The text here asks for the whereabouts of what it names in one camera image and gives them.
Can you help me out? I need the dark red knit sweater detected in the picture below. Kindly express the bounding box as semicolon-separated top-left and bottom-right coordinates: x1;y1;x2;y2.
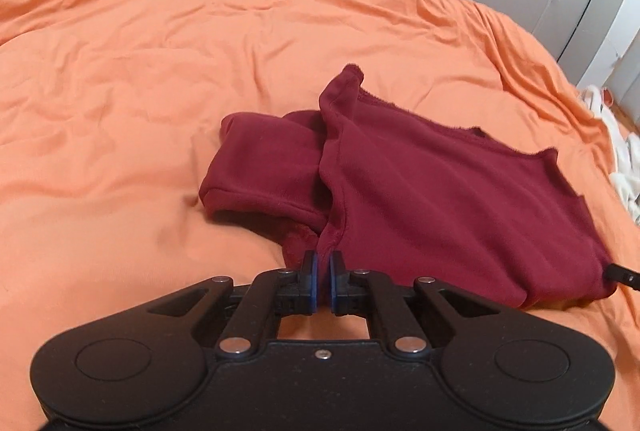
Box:
200;65;615;307

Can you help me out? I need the beige crumpled garment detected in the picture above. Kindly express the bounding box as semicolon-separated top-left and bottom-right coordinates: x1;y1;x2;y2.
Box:
579;85;639;225

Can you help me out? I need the orange pillow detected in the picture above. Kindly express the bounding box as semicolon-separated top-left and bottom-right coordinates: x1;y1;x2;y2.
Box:
600;87;615;108

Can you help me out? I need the orange bed duvet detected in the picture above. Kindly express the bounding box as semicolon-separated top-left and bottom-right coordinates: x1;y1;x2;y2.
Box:
1;0;639;430

